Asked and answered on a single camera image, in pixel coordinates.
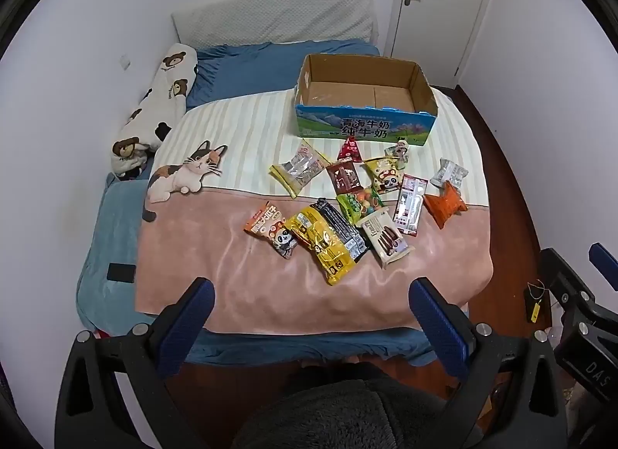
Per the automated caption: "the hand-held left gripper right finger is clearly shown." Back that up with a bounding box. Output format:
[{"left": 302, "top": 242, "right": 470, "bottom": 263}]
[{"left": 409, "top": 276, "right": 568, "bottom": 449}]

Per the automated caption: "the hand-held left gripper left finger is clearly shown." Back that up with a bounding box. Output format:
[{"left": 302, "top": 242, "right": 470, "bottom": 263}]
[{"left": 54, "top": 276, "right": 216, "bottom": 449}]

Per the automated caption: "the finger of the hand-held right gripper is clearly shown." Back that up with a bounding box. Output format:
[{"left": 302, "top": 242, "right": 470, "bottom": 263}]
[
  {"left": 538, "top": 247, "right": 596, "bottom": 315},
  {"left": 589, "top": 242, "right": 618, "bottom": 282}
]

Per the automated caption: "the white biscuit stick box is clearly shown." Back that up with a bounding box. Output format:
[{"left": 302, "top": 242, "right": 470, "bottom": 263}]
[{"left": 356, "top": 210, "right": 415, "bottom": 270}]

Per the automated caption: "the orange panda snack packet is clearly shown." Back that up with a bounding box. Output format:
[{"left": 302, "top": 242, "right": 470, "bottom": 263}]
[{"left": 243, "top": 201, "right": 297, "bottom": 260}]

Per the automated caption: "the long white red packet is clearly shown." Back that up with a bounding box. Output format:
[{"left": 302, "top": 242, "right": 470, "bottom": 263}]
[{"left": 392, "top": 174, "right": 428, "bottom": 237}]

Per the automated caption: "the large yellow snack packet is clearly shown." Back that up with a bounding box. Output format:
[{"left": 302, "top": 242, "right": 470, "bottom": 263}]
[{"left": 288, "top": 205, "right": 370, "bottom": 286}]

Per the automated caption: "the long black snack packet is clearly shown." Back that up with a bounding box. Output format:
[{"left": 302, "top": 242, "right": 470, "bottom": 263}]
[{"left": 309, "top": 198, "right": 370, "bottom": 264}]

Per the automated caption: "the green candy packet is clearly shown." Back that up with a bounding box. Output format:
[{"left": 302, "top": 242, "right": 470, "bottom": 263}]
[{"left": 336, "top": 188, "right": 389, "bottom": 225}]

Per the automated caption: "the clear packet with yellow edges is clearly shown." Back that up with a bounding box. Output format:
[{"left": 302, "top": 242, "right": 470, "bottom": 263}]
[{"left": 269, "top": 139, "right": 330, "bottom": 199}]

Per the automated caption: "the cardboard box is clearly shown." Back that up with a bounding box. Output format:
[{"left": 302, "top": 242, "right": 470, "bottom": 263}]
[{"left": 294, "top": 54, "right": 438, "bottom": 147}]

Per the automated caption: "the cat printed blanket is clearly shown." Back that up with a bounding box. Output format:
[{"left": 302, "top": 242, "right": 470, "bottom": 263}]
[{"left": 134, "top": 87, "right": 494, "bottom": 336}]

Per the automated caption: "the light blue blanket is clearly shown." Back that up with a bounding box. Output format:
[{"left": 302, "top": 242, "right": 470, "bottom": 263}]
[{"left": 76, "top": 171, "right": 155, "bottom": 334}]

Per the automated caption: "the grey fleece clothing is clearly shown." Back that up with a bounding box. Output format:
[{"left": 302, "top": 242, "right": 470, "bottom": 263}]
[{"left": 232, "top": 364, "right": 479, "bottom": 449}]

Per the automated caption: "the silver snack packet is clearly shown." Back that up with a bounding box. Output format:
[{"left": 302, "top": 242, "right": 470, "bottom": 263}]
[{"left": 430, "top": 158, "right": 470, "bottom": 188}]

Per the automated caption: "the yellow panda snack packet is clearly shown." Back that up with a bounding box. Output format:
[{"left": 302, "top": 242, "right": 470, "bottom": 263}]
[{"left": 363, "top": 157, "right": 409, "bottom": 195}]

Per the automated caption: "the brown snack packet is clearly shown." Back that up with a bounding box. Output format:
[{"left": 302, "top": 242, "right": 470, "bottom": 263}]
[{"left": 326, "top": 161, "right": 367, "bottom": 199}]

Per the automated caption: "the red triangular snack packet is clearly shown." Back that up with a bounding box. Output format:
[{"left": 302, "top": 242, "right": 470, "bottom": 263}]
[{"left": 336, "top": 136, "right": 364, "bottom": 163}]

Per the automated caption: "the long bear print pillow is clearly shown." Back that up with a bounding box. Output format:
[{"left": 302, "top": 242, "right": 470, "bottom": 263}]
[{"left": 110, "top": 42, "right": 200, "bottom": 175}]

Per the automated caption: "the blue bed sheet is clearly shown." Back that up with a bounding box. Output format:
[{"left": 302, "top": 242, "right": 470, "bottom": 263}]
[{"left": 183, "top": 39, "right": 435, "bottom": 368}]

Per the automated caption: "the white door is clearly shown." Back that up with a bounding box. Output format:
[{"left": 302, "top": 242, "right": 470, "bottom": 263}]
[{"left": 390, "top": 0, "right": 500, "bottom": 90}]

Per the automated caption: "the grey quilted pillow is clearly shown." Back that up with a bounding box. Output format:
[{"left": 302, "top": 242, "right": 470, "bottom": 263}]
[{"left": 171, "top": 0, "right": 376, "bottom": 47}]

